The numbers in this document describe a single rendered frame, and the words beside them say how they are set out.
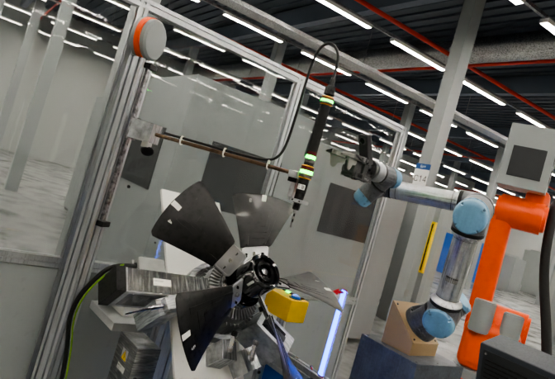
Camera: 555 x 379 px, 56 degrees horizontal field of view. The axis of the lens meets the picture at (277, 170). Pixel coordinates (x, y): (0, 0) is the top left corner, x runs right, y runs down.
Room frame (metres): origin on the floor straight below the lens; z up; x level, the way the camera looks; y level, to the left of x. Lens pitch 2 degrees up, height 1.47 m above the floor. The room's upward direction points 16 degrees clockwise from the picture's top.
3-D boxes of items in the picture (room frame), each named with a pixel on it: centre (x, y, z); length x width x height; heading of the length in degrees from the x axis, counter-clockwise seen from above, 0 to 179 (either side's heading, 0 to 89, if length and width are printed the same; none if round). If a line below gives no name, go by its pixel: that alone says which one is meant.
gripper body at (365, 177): (1.88, -0.28, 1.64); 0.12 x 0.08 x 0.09; 129
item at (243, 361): (1.71, -0.07, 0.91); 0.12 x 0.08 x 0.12; 39
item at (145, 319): (1.56, 0.22, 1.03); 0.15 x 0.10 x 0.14; 39
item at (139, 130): (1.90, 0.51, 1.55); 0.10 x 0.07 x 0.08; 74
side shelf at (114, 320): (2.08, 0.34, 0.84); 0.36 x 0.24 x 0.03; 129
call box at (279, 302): (2.18, -0.19, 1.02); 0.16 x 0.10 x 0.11; 39
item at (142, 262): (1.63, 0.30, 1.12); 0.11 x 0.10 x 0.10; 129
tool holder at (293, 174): (1.73, -0.08, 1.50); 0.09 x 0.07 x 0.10; 74
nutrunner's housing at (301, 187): (1.72, -0.09, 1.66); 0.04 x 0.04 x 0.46
